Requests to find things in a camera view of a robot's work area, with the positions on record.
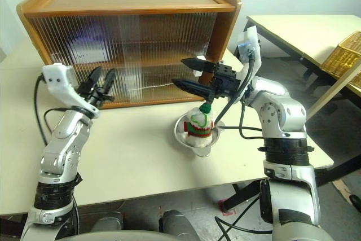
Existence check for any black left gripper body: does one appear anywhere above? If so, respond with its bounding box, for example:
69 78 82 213
76 84 115 109

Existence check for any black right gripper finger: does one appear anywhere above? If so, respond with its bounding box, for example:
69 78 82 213
180 57 217 74
171 78 214 102

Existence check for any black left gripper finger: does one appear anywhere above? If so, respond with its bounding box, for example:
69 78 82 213
100 68 116 95
81 66 102 93

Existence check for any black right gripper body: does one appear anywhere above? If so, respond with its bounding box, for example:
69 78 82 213
210 60 242 100

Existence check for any ribbed clear sliding door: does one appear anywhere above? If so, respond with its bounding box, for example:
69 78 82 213
120 12 218 103
27 14 141 103

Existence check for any white mayonnaise bottle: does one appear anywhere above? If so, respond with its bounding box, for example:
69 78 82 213
126 73 141 97

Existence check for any purple soft pack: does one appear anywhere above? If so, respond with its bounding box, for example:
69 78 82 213
69 26 109 63

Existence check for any plush snowman toy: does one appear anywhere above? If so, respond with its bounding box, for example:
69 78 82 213
183 102 217 147

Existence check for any wooden cabinet shelf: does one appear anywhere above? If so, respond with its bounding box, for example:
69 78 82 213
47 40 215 68

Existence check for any wooden cabinet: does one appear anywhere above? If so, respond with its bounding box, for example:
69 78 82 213
16 0 243 109

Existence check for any silver metal bowl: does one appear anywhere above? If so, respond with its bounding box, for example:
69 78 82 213
174 112 226 157

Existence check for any beige side table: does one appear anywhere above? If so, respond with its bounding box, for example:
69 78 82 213
244 14 361 117

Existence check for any black table leg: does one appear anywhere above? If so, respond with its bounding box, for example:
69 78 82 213
225 180 271 216

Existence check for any red floor marker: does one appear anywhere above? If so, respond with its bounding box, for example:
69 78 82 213
218 199 237 216

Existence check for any yellow wicker basket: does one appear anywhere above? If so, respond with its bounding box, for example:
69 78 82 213
320 31 361 97

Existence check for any dark grey rounded shape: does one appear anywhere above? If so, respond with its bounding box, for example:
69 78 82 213
90 211 125 233
159 209 198 241

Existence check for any small black floor object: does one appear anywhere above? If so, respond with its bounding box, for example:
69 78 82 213
349 194 361 213

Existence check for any white block door handle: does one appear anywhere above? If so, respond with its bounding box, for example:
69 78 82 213
193 54 207 77

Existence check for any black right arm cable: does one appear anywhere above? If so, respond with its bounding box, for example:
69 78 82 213
213 50 266 141

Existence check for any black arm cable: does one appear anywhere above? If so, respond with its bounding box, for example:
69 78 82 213
33 73 76 146
213 50 266 141

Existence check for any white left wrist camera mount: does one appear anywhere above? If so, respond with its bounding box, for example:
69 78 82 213
41 64 102 120

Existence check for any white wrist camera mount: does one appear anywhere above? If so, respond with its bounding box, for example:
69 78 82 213
236 25 262 84
41 64 102 120

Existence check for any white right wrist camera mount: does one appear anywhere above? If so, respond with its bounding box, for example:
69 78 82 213
236 25 262 84

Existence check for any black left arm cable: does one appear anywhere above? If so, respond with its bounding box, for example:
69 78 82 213
33 73 76 146

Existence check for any black floor cable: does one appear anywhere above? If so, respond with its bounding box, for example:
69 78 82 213
214 195 273 241

